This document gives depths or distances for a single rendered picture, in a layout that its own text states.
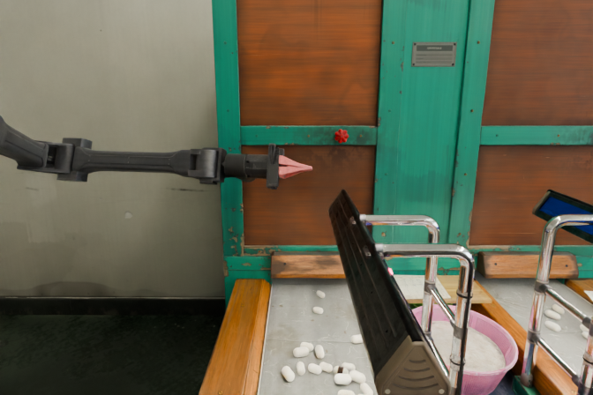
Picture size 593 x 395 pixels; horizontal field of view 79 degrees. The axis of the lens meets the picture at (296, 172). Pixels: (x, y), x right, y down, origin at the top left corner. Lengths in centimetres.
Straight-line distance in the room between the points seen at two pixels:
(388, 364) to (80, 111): 217
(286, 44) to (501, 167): 77
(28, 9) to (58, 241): 132
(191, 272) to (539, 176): 189
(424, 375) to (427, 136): 85
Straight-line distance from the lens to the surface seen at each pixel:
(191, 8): 218
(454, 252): 65
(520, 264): 139
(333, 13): 115
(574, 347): 123
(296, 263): 119
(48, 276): 281
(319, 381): 93
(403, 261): 128
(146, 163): 94
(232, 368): 93
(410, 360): 45
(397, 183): 120
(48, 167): 113
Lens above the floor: 136
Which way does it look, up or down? 12 degrees down
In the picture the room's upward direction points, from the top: straight up
